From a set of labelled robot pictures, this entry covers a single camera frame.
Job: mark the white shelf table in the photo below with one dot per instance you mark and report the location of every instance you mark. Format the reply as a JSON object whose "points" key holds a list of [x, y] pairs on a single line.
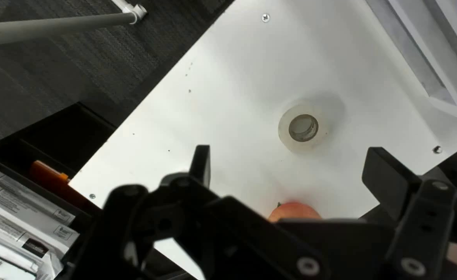
{"points": [[239, 78]]}

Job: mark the orange peach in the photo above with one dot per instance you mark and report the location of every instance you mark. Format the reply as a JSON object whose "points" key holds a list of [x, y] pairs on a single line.
{"points": [[293, 211]]}

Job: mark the white pvc pole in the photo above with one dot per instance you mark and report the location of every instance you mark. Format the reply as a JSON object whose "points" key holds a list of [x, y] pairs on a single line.
{"points": [[43, 28], [133, 9]]}

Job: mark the black storage bin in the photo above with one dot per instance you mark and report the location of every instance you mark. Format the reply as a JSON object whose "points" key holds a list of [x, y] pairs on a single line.
{"points": [[58, 140]]}

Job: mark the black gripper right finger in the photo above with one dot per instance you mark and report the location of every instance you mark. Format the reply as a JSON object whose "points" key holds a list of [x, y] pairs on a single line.
{"points": [[389, 176]]}

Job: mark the stack of white booklets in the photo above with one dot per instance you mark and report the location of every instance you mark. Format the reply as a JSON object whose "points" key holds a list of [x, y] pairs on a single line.
{"points": [[12, 218]]}

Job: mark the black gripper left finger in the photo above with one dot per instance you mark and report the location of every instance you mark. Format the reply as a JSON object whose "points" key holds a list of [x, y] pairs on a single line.
{"points": [[201, 165]]}

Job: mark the orange plastic tag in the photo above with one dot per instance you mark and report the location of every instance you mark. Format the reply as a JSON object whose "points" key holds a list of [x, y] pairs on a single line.
{"points": [[47, 172]]}

